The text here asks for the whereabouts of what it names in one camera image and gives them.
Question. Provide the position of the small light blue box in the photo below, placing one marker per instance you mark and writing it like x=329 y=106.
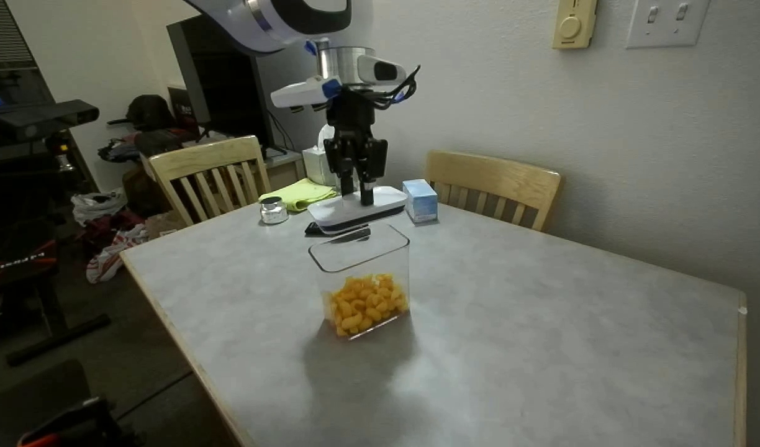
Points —
x=421 y=203

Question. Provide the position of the wooden chair with slatted backrest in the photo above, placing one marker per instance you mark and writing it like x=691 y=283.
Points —
x=209 y=164

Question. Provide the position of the dark backpack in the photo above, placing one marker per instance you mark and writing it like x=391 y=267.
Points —
x=152 y=113

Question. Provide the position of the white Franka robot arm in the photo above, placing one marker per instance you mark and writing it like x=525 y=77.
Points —
x=306 y=21

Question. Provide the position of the round silver metal tin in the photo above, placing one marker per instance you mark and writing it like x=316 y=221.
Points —
x=271 y=211

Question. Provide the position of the yellow snack pieces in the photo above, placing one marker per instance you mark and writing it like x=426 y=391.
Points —
x=368 y=303

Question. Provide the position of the white rectangular container lid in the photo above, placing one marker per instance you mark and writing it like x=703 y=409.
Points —
x=359 y=209

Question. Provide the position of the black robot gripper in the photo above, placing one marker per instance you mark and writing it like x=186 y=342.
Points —
x=353 y=133

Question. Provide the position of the red and black floor item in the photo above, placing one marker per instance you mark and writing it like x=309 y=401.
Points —
x=70 y=422

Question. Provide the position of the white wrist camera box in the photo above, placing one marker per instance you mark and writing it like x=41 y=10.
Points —
x=296 y=92

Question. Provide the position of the beige wall thermostat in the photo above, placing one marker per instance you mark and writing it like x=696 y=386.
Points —
x=574 y=23

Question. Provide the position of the black camera bar on stand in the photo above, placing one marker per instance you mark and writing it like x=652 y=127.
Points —
x=46 y=118

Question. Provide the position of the white shoes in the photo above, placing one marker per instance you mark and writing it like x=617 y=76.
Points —
x=116 y=249

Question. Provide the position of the lime green cloth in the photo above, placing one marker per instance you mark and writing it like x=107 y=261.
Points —
x=302 y=195

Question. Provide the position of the wooden chair with solid backrest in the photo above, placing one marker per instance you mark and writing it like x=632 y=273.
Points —
x=496 y=182

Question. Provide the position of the white light switch plate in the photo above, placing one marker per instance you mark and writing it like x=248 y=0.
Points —
x=667 y=21

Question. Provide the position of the grey tissue box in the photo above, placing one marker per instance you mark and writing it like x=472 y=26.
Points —
x=316 y=164

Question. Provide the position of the black flat screen monitor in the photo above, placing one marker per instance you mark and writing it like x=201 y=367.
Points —
x=219 y=83

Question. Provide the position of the clear plastic food container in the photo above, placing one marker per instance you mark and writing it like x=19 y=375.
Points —
x=363 y=265

